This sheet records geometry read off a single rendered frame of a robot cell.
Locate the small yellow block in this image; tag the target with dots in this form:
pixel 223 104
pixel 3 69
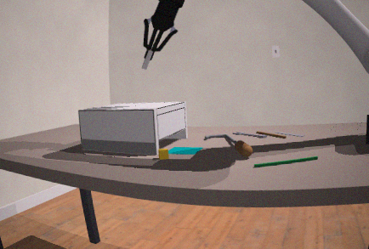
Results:
pixel 163 154

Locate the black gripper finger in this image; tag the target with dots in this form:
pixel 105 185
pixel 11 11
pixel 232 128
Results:
pixel 154 48
pixel 148 47

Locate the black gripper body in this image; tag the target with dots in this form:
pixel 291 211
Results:
pixel 166 12

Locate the teal flat square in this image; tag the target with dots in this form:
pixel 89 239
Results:
pixel 184 150

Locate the tool with orange wooden handle and grey metal rod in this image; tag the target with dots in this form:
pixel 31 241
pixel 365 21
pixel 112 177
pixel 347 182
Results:
pixel 243 148

